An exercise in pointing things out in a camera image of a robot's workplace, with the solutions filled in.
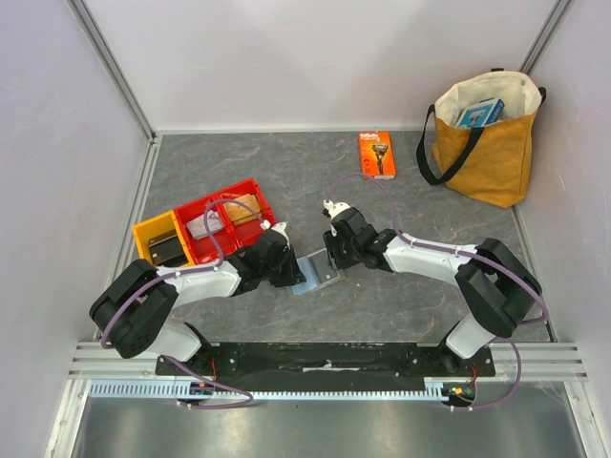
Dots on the red bin far right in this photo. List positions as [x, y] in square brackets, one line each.
[248, 232]

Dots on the white cable duct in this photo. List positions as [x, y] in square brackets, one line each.
[191, 390]

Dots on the blue razor box in bag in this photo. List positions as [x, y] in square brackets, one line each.
[481, 114]

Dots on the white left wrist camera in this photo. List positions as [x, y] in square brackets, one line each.
[279, 227]

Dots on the tan tote bag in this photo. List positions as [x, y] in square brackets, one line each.
[490, 163]

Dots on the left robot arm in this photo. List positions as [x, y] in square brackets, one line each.
[132, 313]

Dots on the black credit card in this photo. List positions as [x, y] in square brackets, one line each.
[168, 254]

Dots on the dark card in yellow bin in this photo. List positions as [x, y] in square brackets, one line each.
[159, 238]

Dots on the red bin near yellow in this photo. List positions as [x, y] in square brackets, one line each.
[203, 250]

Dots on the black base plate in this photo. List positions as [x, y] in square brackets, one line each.
[324, 380]

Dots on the orange razor box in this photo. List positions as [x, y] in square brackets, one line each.
[376, 154]

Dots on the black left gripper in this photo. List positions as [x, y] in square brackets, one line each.
[293, 275]

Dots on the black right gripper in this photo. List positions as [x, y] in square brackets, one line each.
[334, 253]

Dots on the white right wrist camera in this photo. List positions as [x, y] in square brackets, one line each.
[333, 209]

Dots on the grey card holder wallet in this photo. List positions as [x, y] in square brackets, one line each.
[318, 272]

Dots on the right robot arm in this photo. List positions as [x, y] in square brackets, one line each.
[498, 289]

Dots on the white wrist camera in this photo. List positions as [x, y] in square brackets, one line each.
[333, 209]
[279, 227]

